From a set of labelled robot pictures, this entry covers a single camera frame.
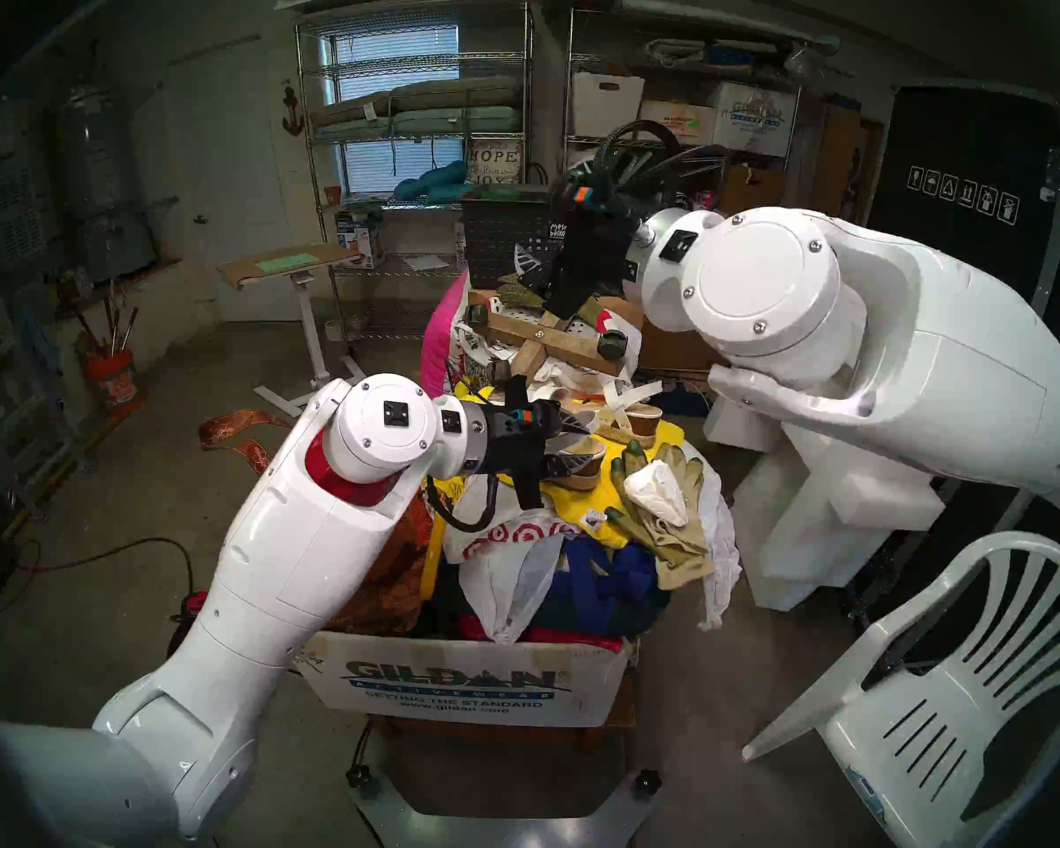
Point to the orange plastic bucket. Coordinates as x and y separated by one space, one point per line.
115 382

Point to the aluminium step ladder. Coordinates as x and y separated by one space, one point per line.
49 431

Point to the yellow terry towel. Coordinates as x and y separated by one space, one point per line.
583 506

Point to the green knit glove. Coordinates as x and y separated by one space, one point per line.
521 294

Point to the small white Gildan carton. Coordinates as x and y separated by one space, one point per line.
755 117

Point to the white crumpled cloth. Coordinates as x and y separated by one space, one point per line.
658 495

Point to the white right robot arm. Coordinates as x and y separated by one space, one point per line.
936 396

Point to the pink pillow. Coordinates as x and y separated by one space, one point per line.
442 343

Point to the blue fabric bag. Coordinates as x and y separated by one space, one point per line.
601 590

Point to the blue white appliance box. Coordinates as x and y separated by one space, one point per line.
362 237

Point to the labelled cardboard box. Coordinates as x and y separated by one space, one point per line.
676 117

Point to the green bench cushion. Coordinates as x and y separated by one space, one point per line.
442 122

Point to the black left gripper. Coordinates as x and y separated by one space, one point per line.
521 440

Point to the black mesh basket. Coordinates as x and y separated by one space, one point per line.
503 237

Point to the HOPE word sign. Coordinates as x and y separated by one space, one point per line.
493 162

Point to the white plastic chair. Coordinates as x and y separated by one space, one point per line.
892 731

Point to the white red-logo plastic bag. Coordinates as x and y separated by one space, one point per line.
503 590

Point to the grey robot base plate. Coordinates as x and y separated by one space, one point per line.
495 833

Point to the white storage box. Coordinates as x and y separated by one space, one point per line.
608 104

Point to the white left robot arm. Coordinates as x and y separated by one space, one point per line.
274 572

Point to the large white Gildan carton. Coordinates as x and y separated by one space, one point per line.
459 678

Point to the anchor wall ornament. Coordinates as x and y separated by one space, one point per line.
292 113

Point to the red orange floral tote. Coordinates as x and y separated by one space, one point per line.
389 590

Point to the white overbed table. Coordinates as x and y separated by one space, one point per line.
314 343

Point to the window with blinds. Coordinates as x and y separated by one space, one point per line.
397 47

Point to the black flight case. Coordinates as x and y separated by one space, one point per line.
963 148

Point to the beige green-tipped work glove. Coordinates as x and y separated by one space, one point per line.
671 550

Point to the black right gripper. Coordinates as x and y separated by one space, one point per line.
596 232

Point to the grey water heater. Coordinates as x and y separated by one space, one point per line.
106 201

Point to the white door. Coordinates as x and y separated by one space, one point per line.
230 193

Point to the wooden cross caster dolly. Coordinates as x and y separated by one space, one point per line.
530 332

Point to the teal cushion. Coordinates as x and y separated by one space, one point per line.
433 182

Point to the thin white plastic sheet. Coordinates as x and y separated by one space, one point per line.
720 546

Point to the beige bench cushion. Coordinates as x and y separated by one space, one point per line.
442 94

